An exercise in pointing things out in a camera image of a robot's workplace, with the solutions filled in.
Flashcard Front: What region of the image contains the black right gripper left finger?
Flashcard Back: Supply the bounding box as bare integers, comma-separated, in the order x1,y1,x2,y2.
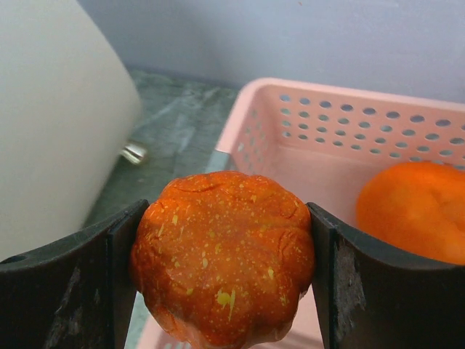
1,200,148,349

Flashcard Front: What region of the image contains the fake red orange tomato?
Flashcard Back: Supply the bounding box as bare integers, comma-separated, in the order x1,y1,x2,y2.
129,171,315,348

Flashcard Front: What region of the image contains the round pastel mini drawer cabinet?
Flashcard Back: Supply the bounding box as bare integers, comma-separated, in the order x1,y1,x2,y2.
1,1,142,259

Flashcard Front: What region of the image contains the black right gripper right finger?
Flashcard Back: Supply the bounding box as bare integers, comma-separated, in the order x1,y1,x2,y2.
307,203,464,349

